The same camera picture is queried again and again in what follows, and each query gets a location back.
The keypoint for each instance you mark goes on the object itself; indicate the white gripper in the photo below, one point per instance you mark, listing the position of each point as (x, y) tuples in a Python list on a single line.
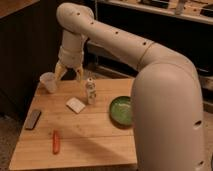
[(70, 60)]

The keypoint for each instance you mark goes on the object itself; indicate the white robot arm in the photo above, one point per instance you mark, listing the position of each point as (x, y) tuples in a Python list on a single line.
[(166, 97)]

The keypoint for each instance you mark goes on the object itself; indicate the white flat sponge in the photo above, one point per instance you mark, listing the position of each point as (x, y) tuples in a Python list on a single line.
[(75, 104)]

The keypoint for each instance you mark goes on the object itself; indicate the dark wooden cabinet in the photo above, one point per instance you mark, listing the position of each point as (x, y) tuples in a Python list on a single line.
[(29, 44)]

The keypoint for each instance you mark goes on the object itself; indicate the wooden table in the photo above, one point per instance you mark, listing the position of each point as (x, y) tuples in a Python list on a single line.
[(88, 138)]

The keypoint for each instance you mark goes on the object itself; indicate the orange carrot toy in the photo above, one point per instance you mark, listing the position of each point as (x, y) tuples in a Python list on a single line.
[(56, 142)]

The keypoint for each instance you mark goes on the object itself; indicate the green bowl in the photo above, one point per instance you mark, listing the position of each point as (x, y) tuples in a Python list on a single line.
[(120, 110)]

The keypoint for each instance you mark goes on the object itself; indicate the background shelf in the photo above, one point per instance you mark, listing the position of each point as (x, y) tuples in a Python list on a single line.
[(182, 9)]

